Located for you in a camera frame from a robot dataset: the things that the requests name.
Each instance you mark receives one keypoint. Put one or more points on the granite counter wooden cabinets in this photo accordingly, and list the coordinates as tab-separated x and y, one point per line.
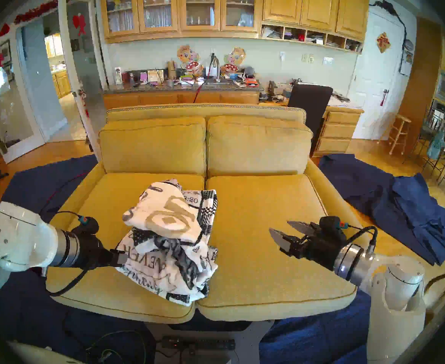
162	99

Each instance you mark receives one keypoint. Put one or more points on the orange box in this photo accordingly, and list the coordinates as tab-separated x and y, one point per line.
251	82

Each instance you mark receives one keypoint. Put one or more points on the large navy moving blanket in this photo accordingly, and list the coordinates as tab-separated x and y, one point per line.
313	340

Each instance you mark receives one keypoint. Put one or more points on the black power strip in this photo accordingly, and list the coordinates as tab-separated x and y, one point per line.
199	344

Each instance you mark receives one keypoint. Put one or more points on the wooden desk with drawers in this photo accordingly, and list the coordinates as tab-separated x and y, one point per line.
338	132

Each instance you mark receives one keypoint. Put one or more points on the brown paper roll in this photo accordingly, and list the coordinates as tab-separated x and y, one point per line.
171	69

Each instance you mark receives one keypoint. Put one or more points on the white carton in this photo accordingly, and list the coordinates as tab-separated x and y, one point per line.
118	76

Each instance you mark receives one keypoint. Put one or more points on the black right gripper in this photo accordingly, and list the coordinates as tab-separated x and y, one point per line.
321	247

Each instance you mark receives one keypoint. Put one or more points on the small picture frame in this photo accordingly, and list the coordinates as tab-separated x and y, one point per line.
155	76

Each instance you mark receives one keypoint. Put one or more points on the wooden stool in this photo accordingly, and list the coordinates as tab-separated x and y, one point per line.
401	119

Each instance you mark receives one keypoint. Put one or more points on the white panel door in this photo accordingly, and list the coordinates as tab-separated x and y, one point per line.
370	82

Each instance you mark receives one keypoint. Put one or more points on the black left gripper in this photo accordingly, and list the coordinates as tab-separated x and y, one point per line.
93	251

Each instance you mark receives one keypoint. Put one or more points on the plain red paper diamond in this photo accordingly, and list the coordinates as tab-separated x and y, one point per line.
3	29

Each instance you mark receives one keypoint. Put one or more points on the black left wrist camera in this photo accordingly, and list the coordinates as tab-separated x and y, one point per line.
88	226

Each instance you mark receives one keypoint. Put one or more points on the wall calendar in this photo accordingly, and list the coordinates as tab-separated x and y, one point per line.
406	63

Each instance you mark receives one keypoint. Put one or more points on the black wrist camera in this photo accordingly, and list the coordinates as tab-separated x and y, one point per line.
330	225
88	226

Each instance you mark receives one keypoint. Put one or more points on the white glass-pane door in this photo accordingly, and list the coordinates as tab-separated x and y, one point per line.
64	63
25	151

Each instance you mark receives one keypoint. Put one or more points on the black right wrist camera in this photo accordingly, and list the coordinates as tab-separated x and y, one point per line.
330	225

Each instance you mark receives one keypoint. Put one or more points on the red garland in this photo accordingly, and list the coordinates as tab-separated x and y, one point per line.
36	10

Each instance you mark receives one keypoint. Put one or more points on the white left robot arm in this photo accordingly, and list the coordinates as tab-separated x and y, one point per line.
14	245

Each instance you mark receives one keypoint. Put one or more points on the crumpled navy moving blanket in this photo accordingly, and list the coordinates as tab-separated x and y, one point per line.
416	211

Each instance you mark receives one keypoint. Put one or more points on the cartoon child wall decoration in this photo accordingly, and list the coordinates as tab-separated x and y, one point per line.
234	58
188	56

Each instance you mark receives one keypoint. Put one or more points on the wooden kitchen base cabinet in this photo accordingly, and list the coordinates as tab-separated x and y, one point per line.
62	84

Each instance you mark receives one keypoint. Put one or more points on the yellow sofa back cushion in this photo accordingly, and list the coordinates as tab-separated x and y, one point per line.
150	147
256	147

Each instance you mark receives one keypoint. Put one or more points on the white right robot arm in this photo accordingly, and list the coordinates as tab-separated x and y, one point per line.
397	314

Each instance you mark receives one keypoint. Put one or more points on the yellow fabric sofa frame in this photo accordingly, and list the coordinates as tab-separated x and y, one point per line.
207	111

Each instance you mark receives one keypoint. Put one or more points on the white printed fleece blanket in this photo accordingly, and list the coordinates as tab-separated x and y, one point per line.
169	223

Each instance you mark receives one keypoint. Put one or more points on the wooden wall cabinets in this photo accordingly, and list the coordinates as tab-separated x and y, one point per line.
283	7

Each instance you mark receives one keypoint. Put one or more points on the teal hanging cloth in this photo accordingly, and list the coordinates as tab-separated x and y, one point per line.
436	145

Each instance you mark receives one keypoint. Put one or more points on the black door garland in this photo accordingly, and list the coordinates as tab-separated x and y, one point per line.
387	6

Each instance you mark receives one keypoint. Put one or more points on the long red hanging tassel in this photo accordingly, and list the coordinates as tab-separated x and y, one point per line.
85	107

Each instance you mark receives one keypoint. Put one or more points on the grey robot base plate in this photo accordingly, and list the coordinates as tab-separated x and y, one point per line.
253	340

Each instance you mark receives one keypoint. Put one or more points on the red gold diamond decoration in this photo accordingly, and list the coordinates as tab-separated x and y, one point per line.
383	42

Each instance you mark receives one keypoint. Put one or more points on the wide white switch plate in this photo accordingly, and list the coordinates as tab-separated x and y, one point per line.
328	60

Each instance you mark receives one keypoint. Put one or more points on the metal kitchen faucet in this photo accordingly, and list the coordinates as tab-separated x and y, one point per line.
215	61

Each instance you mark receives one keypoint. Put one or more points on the black office chair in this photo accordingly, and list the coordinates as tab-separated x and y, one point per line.
309	101

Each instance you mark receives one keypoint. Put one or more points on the stack of desk papers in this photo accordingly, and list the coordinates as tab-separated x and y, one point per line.
343	101

